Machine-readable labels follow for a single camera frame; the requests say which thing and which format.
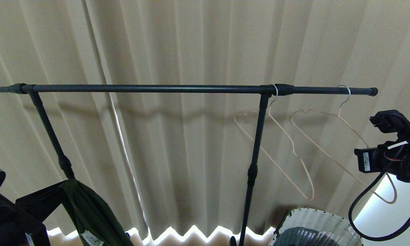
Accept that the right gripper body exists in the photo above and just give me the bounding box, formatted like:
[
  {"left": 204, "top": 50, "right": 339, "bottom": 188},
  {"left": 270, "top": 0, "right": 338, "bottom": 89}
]
[{"left": 369, "top": 109, "right": 410, "bottom": 137}]

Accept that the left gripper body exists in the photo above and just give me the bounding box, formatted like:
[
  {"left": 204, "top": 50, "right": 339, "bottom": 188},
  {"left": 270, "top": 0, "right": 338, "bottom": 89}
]
[{"left": 0, "top": 193, "right": 52, "bottom": 246}]

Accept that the pink clothes hanger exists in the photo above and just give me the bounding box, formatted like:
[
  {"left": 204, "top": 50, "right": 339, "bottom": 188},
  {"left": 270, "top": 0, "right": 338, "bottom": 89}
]
[
  {"left": 235, "top": 85, "right": 315, "bottom": 201},
  {"left": 291, "top": 85, "right": 397, "bottom": 205}
]

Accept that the green long-sleeved shirt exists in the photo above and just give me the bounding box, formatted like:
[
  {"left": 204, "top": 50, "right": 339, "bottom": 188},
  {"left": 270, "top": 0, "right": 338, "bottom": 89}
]
[{"left": 60, "top": 179, "right": 134, "bottom": 246}]

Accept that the white laundry basket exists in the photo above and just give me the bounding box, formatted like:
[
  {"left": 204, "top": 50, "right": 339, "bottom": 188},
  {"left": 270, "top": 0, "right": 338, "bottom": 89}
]
[{"left": 269, "top": 207, "right": 363, "bottom": 246}]

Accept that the black clothes rack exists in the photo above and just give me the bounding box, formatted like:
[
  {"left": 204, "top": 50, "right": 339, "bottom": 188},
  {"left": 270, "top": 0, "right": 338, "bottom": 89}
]
[{"left": 0, "top": 83, "right": 379, "bottom": 246}]

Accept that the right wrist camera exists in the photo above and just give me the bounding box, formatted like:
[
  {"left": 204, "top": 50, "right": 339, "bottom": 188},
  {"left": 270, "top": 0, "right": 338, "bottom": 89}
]
[{"left": 354, "top": 147, "right": 385, "bottom": 173}]

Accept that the black cable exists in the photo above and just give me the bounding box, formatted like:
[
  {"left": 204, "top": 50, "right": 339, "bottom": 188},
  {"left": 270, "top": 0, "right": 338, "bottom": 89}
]
[{"left": 348, "top": 168, "right": 410, "bottom": 242}]

